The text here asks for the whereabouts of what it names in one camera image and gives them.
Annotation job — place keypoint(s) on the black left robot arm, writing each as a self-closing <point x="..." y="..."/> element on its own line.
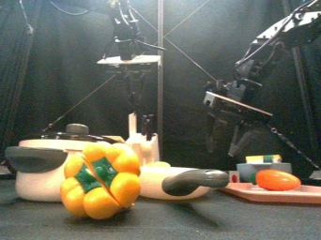
<point x="124" y="18"/>

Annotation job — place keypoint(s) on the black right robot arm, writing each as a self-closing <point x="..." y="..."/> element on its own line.
<point x="288" y="28"/>

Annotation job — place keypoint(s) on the yellow toy sushi green band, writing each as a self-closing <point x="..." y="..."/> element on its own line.
<point x="264" y="158"/>

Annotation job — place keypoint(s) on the orange toy carrot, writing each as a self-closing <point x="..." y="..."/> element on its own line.
<point x="278" y="180"/>

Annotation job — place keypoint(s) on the white toy knife block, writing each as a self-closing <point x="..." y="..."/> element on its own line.
<point x="146" y="150"/>

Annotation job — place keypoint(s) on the pink plastic tray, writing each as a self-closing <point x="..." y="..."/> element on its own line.
<point x="272" y="195"/>

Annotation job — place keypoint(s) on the pot lid grey knob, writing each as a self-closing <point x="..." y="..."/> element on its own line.
<point x="77" y="135"/>

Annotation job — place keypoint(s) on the yellow toy bell pepper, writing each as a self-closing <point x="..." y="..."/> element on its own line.
<point x="97" y="203"/>

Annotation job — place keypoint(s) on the vertical metal frame pole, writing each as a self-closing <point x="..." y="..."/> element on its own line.
<point x="161" y="93"/>

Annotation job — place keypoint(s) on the black diagonal frame rod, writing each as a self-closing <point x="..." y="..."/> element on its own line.
<point x="292" y="146"/>

